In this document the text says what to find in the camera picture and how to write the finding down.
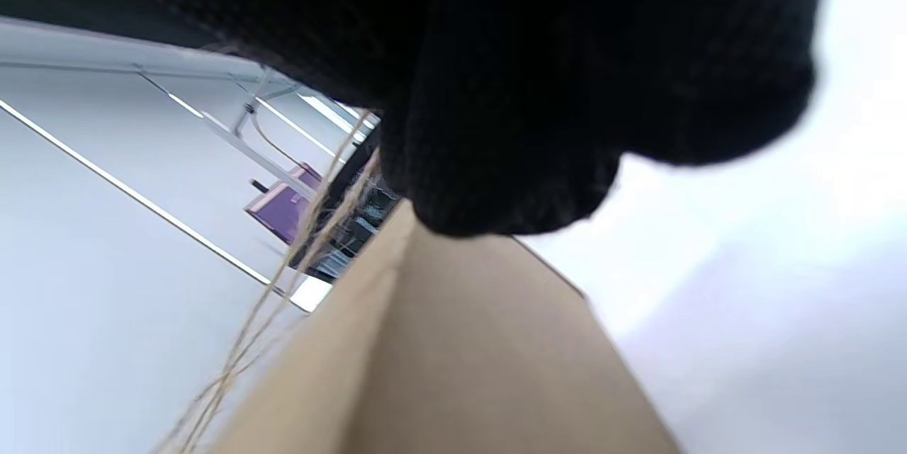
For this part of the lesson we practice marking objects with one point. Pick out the person's right hand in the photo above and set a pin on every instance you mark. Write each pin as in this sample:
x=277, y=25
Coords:
x=531, y=71

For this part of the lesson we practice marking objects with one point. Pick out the brown cardboard box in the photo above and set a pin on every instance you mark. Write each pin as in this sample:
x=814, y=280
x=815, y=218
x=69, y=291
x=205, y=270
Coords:
x=453, y=355

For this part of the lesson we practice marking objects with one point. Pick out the purple panel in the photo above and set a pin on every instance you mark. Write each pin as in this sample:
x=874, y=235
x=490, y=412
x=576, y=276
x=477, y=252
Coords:
x=283, y=210

